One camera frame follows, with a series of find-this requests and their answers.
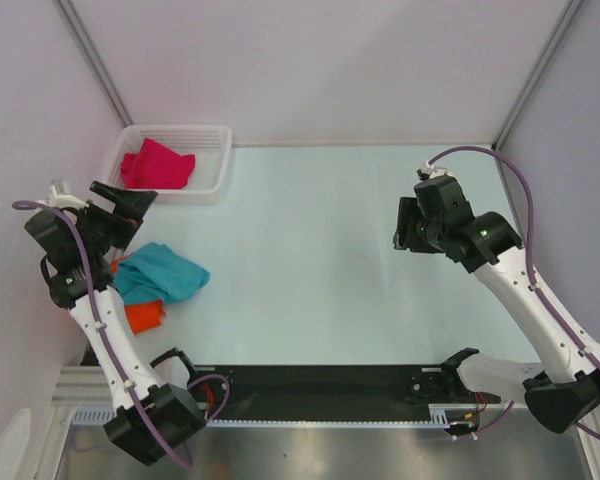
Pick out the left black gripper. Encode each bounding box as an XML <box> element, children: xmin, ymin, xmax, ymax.
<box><xmin>76</xmin><ymin>181</ymin><xmax>157</xmax><ymax>254</ymax></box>

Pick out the teal t shirt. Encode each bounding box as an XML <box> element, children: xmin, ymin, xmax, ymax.
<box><xmin>114</xmin><ymin>242</ymin><xmax>211</xmax><ymax>305</ymax></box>

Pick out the white plastic basket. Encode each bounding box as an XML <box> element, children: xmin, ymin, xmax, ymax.
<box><xmin>97</xmin><ymin>124</ymin><xmax>232</xmax><ymax>205</ymax></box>

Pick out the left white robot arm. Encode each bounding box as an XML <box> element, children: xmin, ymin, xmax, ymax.
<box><xmin>13</xmin><ymin>180</ymin><xmax>206</xmax><ymax>469</ymax></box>

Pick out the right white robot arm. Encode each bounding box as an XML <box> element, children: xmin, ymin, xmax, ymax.
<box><xmin>393</xmin><ymin>175</ymin><xmax>600</xmax><ymax>433</ymax></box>

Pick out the magenta t shirt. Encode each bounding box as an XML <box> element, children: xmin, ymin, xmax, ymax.
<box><xmin>120</xmin><ymin>138</ymin><xmax>196</xmax><ymax>190</ymax></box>

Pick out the orange t shirt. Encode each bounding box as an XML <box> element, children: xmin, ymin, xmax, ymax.
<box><xmin>110</xmin><ymin>257</ymin><xmax>166</xmax><ymax>334</ymax></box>

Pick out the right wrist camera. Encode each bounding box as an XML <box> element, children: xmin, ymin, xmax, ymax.
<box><xmin>417</xmin><ymin>162</ymin><xmax>453</xmax><ymax>181</ymax></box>

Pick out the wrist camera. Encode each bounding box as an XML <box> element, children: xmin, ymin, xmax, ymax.
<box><xmin>417</xmin><ymin>162</ymin><xmax>453</xmax><ymax>181</ymax></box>
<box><xmin>46</xmin><ymin>180</ymin><xmax>88</xmax><ymax>210</ymax></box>

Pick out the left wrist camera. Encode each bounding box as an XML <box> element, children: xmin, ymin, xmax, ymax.
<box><xmin>46</xmin><ymin>180</ymin><xmax>88</xmax><ymax>210</ymax></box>

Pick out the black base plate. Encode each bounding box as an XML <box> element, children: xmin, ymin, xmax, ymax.
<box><xmin>198</xmin><ymin>365</ymin><xmax>478</xmax><ymax>423</ymax></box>

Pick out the white slotted cable duct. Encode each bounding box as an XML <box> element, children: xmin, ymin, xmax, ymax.
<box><xmin>71</xmin><ymin>406</ymin><xmax>477</xmax><ymax>429</ymax></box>

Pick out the aluminium front rail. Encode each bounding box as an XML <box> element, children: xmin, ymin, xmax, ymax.
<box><xmin>51</xmin><ymin>366</ymin><xmax>111</xmax><ymax>406</ymax></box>

